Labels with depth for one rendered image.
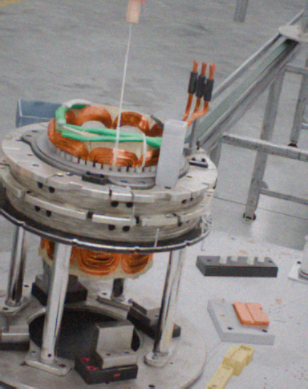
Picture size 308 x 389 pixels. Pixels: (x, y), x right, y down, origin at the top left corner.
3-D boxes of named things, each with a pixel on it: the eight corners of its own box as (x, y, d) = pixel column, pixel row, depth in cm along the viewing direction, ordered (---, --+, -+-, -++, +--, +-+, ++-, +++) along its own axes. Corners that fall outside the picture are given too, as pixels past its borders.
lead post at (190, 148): (196, 152, 164) (208, 79, 160) (190, 156, 162) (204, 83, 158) (185, 149, 165) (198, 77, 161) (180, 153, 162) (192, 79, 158)
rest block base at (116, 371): (73, 367, 155) (75, 355, 155) (122, 361, 159) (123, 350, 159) (87, 385, 151) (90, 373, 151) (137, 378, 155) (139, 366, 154)
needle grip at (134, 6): (139, 23, 149) (145, -19, 149) (127, 21, 149) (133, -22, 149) (136, 25, 150) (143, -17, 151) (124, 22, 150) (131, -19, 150)
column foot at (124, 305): (131, 311, 175) (131, 306, 175) (95, 300, 177) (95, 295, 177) (138, 305, 178) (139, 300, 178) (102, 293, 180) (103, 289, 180)
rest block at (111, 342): (89, 354, 156) (94, 322, 154) (123, 350, 158) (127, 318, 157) (102, 369, 152) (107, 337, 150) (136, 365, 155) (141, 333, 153)
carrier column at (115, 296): (122, 307, 176) (140, 190, 169) (107, 303, 177) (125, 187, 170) (125, 301, 178) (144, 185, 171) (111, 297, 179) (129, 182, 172)
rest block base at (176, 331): (156, 342, 167) (158, 334, 166) (125, 319, 172) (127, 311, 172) (180, 335, 170) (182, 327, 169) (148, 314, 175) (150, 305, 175)
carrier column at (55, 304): (52, 371, 153) (70, 239, 146) (36, 367, 154) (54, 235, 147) (58, 363, 156) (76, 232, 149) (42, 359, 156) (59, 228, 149)
